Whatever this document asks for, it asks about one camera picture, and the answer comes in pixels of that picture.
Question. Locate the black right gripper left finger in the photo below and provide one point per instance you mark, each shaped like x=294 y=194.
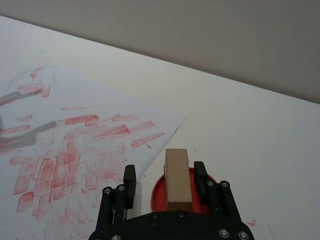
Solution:
x=129 y=185

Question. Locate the tan wooden stamp block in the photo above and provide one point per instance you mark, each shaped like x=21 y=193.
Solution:
x=178 y=180

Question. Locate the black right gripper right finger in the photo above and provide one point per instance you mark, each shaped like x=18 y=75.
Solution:
x=201 y=185

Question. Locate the white paper with red stamps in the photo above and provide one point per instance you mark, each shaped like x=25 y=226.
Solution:
x=82 y=105

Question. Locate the round red ink pad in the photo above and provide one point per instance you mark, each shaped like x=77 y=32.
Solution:
x=159 y=195

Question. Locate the white table cloth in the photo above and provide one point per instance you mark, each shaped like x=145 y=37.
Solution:
x=245 y=140

